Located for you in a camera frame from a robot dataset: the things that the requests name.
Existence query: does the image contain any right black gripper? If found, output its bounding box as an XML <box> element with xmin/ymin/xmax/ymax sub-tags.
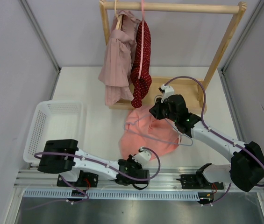
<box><xmin>150</xmin><ymin>97</ymin><xmax>178</xmax><ymax>122</ymax></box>

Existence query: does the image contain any blue wire hanger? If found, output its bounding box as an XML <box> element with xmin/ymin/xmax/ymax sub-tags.
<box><xmin>121</xmin><ymin>106</ymin><xmax>193</xmax><ymax>147</ymax></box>

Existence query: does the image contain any salmon pink skirt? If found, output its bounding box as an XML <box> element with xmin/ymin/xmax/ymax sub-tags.
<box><xmin>119</xmin><ymin>106</ymin><xmax>180</xmax><ymax>159</ymax></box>

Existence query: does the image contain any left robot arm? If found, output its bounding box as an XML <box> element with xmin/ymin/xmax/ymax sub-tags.
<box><xmin>34</xmin><ymin>139</ymin><xmax>152</xmax><ymax>187</ymax></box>

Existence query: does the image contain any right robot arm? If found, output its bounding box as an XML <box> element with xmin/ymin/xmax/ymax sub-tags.
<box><xmin>149</xmin><ymin>95</ymin><xmax>264</xmax><ymax>192</ymax></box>

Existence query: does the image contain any pink plastic hanger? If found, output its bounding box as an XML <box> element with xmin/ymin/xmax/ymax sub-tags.
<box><xmin>138</xmin><ymin>0</ymin><xmax>145</xmax><ymax>80</ymax></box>

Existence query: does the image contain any beige wooden hanger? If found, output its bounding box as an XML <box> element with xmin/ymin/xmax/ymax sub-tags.
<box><xmin>114</xmin><ymin>0</ymin><xmax>123</xmax><ymax>30</ymax></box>

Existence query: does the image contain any red polka dot garment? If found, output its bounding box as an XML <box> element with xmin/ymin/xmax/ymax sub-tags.
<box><xmin>130</xmin><ymin>22</ymin><xmax>152</xmax><ymax>108</ymax></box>

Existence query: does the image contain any wooden clothes rack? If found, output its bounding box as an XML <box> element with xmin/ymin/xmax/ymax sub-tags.
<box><xmin>99</xmin><ymin>0</ymin><xmax>247</xmax><ymax>113</ymax></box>

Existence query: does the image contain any dusty pink hanging garment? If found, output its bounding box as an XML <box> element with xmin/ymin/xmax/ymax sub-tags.
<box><xmin>99</xmin><ymin>10</ymin><xmax>140</xmax><ymax>106</ymax></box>

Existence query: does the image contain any white plastic basket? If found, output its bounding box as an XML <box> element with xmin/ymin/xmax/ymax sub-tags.
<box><xmin>23</xmin><ymin>100</ymin><xmax>87</xmax><ymax>164</ymax></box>

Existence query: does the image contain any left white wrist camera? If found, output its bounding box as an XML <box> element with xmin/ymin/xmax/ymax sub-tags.
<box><xmin>132</xmin><ymin>147</ymin><xmax>151</xmax><ymax>165</ymax></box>

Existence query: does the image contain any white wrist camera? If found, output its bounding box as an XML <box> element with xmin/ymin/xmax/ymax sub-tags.
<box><xmin>132</xmin><ymin>147</ymin><xmax>151</xmax><ymax>165</ymax></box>
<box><xmin>159</xmin><ymin>84</ymin><xmax>175</xmax><ymax>103</ymax></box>

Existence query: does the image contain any aluminium mounting rail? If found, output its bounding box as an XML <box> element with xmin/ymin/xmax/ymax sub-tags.
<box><xmin>14</xmin><ymin>165</ymin><xmax>264</xmax><ymax>201</ymax></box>

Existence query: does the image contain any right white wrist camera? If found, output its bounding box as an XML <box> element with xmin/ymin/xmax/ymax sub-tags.
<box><xmin>159</xmin><ymin>84</ymin><xmax>175</xmax><ymax>103</ymax></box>

